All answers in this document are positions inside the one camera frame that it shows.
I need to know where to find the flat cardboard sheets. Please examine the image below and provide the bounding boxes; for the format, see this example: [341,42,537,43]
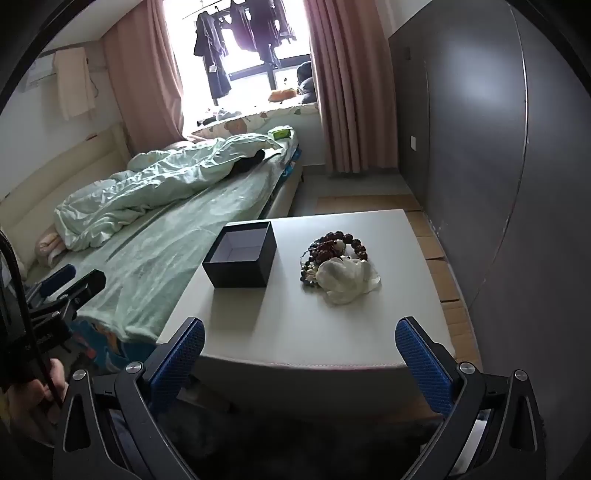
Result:
[318,194,484,370]

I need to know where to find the pink pillow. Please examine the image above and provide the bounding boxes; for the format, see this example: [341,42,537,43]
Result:
[36,231,70,267]

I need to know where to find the cream padded headboard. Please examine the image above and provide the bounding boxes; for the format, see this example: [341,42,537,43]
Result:
[0,124,132,273]

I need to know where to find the multicolour bead bracelet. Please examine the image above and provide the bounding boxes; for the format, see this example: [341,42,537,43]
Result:
[299,257,324,289]

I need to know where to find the light green duvet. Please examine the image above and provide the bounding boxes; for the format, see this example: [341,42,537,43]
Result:
[54,133,283,252]

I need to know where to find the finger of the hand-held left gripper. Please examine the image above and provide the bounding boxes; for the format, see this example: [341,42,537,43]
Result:
[28,264,77,301]
[55,269,108,315]

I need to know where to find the dark red bead bracelet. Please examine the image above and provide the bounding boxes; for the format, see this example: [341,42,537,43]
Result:
[307,231,369,265]

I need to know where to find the dark hanging garment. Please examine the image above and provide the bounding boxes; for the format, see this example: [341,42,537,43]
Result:
[228,0,260,52]
[249,0,297,70]
[194,11,232,100]

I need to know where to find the pink curtain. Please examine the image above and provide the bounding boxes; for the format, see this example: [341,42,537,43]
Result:
[102,0,186,156]
[302,0,399,175]

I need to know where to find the black square box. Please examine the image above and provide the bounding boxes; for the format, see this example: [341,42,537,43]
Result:
[202,220,278,289]

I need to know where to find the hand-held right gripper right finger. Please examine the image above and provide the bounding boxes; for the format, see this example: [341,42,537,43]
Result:
[394,316,548,480]

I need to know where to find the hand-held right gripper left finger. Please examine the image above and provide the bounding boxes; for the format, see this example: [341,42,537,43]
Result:
[53,316,206,480]

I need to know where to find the dark cloth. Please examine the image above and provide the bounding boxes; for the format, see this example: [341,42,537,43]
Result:
[228,149,267,176]

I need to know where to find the dark blue cushion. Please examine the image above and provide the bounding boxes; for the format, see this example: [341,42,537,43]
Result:
[295,61,319,106]

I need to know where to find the colourful printed blanket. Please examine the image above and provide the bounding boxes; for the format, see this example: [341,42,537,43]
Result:
[69,318,158,372]

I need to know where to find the white air conditioner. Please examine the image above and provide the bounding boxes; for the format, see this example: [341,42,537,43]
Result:
[25,46,93,89]

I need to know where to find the white bed base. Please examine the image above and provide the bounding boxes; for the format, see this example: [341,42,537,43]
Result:
[257,157,305,219]

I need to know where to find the person's left hand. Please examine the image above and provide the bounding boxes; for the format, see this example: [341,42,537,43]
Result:
[0,357,70,444]

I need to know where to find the beige towel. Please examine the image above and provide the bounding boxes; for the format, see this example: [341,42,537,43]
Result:
[54,47,91,122]

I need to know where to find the green bed sheet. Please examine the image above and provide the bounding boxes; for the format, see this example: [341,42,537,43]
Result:
[76,138,301,344]

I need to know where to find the printed windowsill cushion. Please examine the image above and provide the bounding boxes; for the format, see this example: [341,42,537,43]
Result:
[185,104,320,140]

